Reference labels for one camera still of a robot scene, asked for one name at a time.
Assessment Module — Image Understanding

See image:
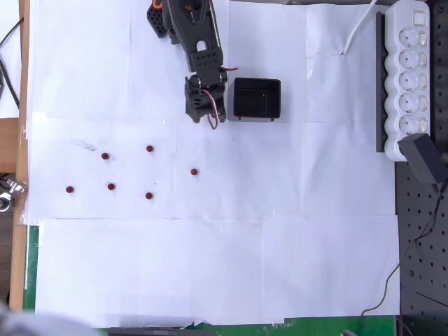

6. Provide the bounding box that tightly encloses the black open box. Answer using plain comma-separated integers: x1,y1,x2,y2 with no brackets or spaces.
227,77,282,123

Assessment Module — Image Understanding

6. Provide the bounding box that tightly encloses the white paper table cover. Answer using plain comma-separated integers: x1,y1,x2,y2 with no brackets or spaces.
24,0,402,330

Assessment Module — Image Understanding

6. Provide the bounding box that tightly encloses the wooden board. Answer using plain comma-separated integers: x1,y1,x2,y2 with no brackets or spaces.
8,0,32,309

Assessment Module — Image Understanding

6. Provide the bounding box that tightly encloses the white power strip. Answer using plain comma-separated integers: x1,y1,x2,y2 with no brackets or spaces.
384,0,431,162

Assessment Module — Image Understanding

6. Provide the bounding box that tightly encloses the metal clamp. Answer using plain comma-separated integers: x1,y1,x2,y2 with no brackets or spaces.
0,178,27,213

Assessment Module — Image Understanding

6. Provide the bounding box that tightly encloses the black power adapter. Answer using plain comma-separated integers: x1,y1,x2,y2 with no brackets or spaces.
398,132,440,186

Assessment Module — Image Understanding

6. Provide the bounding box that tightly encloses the flat black device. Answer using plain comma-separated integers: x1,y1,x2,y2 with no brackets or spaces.
107,325,214,336

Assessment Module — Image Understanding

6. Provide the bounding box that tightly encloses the green mat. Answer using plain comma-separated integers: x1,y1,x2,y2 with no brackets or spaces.
23,225,400,336

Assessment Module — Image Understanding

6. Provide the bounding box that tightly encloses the grey ribbed panel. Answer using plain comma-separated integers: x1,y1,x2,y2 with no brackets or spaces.
0,212,17,300

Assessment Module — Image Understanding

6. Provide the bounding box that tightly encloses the black pegboard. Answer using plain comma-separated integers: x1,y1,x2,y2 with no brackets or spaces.
394,0,448,336

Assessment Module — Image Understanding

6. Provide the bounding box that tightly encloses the grey blurred object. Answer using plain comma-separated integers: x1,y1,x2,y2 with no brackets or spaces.
0,300,101,336

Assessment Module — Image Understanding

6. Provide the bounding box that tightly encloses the white power cable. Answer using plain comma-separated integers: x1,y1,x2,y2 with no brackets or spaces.
342,0,379,56

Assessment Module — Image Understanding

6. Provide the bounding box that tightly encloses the black rail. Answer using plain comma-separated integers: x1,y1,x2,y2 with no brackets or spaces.
375,10,389,153

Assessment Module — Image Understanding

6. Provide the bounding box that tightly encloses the thin black cable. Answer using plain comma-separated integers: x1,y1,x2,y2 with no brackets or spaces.
356,181,446,336

